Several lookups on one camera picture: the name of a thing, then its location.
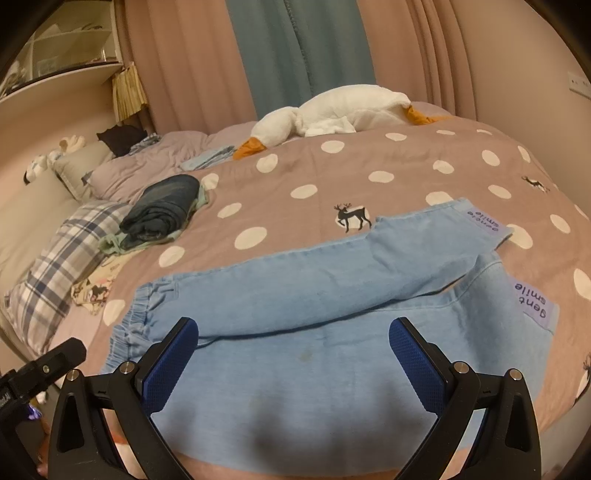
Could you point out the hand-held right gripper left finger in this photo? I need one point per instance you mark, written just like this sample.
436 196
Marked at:
170 365

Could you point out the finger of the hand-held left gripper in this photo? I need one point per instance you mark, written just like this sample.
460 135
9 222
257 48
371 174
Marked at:
63 357

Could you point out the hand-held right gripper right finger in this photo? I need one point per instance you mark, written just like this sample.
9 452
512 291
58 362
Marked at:
418 364

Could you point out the light blue denim pants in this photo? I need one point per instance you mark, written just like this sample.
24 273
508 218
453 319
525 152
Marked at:
323 350

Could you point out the cream printed cloth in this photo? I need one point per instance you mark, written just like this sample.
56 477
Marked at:
99 286

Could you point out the plaid pillow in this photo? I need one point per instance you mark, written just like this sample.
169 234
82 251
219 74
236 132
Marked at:
64 267

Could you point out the folded dark grey clothes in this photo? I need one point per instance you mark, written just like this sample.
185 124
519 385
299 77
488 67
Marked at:
115 244

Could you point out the beige bed headboard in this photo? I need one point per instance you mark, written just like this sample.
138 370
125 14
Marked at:
32 217

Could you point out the folded dark denim jeans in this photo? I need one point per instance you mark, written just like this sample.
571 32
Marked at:
161 205

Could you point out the brown polka dot blanket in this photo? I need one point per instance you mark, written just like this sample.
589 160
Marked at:
392 175

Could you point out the grey pillow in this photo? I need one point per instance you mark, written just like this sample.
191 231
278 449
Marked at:
76 164

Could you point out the lilac duvet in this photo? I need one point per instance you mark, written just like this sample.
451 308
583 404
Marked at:
152 161

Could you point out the folded pale blue cloth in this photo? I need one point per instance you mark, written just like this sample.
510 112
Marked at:
207 158

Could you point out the small white plush toy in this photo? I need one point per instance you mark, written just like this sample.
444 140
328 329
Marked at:
69 144

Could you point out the black cloth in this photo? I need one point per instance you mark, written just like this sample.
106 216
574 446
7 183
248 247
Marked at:
122 138

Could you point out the white goose plush toy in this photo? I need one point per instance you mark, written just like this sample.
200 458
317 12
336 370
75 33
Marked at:
341 113

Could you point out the yellow pleated cloth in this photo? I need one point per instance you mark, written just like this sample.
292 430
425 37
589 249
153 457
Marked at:
129 92

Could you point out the pink curtain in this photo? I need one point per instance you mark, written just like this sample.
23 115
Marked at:
184 60

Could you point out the blue curtain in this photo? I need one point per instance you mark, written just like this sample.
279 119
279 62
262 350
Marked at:
300 50

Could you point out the white wall shelf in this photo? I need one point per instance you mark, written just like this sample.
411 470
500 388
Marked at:
55 50

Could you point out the white wall socket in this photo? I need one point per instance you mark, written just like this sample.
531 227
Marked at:
579 84

